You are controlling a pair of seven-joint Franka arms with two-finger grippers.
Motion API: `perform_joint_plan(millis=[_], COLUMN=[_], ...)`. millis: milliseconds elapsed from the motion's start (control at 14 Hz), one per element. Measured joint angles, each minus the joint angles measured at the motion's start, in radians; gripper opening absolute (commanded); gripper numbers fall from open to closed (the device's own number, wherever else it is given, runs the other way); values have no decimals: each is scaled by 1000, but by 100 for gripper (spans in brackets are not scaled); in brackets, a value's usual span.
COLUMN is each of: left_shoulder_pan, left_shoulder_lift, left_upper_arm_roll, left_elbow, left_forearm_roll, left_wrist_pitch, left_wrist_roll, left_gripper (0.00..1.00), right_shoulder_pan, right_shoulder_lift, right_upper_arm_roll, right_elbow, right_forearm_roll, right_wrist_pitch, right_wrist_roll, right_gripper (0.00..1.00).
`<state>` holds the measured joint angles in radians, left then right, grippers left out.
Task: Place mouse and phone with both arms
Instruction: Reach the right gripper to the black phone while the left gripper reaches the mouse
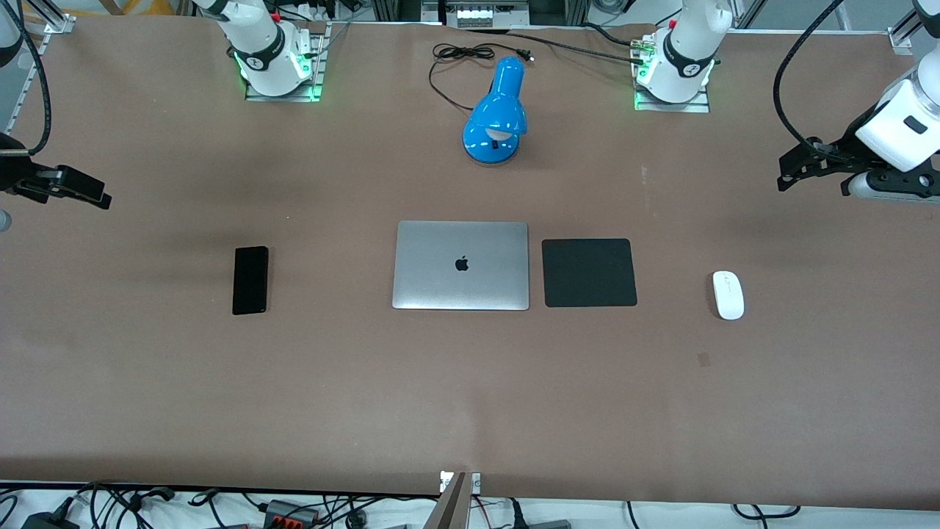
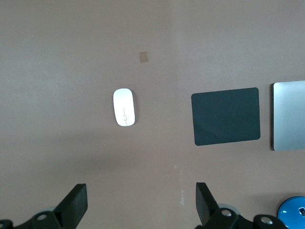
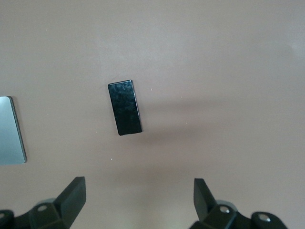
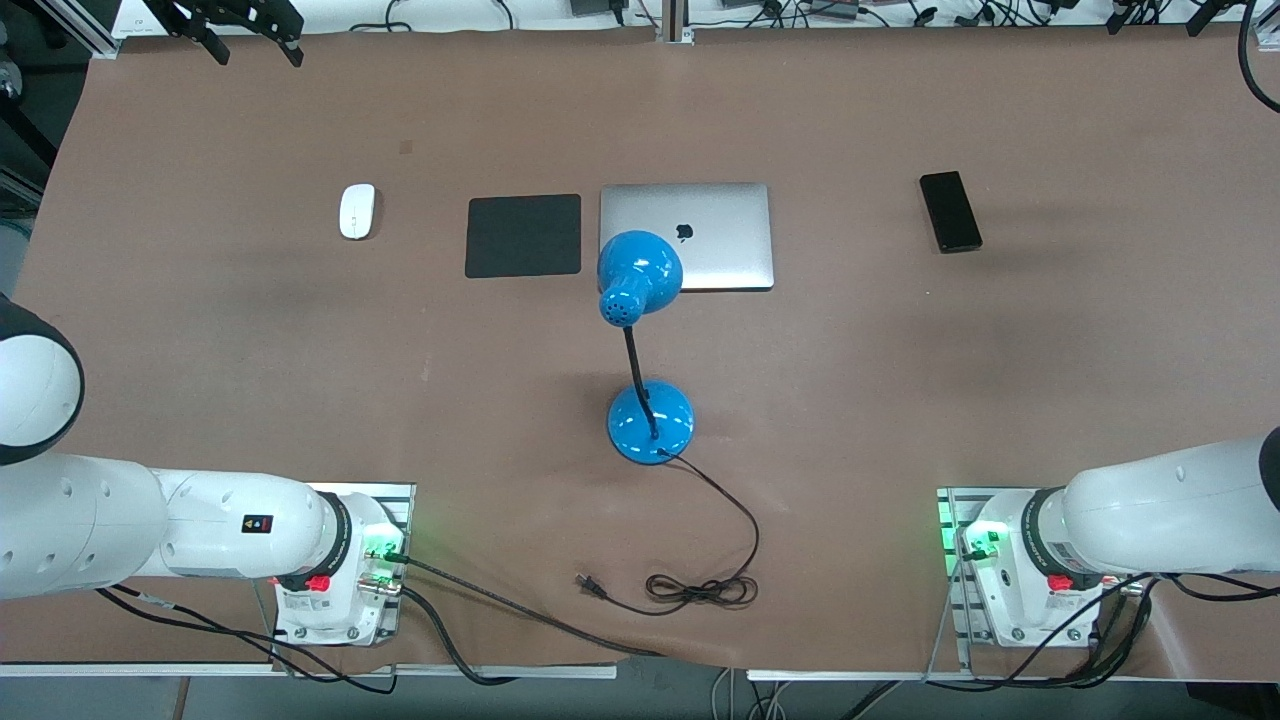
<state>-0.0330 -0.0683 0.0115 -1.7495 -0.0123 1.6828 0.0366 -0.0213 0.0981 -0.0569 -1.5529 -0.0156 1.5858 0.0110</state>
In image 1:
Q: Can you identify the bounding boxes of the white computer mouse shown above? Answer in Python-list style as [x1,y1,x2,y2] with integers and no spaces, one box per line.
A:
[712,270,745,321]

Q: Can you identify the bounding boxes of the black smartphone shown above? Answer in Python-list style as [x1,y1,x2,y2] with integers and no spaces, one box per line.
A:
[232,246,270,316]

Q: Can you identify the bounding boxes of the black mouse pad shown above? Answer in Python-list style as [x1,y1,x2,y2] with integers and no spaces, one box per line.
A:
[541,238,638,308]

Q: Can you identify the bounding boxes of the blue desk lamp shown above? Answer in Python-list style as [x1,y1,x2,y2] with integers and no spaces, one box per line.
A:
[462,56,528,165]

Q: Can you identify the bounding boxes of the black power adapter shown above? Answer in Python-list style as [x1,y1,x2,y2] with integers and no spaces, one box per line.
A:
[21,510,80,529]

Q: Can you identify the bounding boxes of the white power strip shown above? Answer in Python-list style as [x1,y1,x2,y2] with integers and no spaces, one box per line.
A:
[444,0,531,29]

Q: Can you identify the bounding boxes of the silver closed laptop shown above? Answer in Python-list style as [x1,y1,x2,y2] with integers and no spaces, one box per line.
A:
[391,220,530,312]

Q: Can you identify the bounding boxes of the black box with red buttons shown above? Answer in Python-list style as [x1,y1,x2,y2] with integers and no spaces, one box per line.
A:
[263,499,322,529]

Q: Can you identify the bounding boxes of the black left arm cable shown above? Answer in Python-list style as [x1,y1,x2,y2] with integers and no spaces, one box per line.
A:
[772,0,845,148]

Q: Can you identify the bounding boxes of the perforated metal side rail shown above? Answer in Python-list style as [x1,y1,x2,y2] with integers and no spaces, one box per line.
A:
[0,35,46,134]

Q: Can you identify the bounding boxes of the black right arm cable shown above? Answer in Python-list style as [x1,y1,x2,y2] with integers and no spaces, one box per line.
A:
[13,0,54,156]

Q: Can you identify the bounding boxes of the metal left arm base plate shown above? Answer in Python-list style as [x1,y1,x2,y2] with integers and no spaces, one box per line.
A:
[632,35,712,114]

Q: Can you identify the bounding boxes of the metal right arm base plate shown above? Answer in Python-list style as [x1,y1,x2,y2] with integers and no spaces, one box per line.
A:
[245,21,328,103]

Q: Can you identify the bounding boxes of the black cable to arm base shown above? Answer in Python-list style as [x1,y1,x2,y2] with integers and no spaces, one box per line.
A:
[469,28,651,67]

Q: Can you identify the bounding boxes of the tangled black floor cables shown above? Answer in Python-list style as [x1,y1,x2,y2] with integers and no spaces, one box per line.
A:
[0,481,441,529]

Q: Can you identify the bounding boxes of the black looped floor cable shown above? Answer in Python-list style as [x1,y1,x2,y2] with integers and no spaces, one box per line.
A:
[624,501,803,529]

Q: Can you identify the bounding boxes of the black lamp power cord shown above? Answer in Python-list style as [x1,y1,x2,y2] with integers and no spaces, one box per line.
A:
[428,43,535,113]

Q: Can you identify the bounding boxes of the black plug with cable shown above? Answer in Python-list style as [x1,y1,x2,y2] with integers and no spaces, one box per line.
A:
[505,500,572,529]

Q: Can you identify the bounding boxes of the aluminium camera post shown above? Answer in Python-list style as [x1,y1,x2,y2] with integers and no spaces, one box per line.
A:
[422,472,482,529]

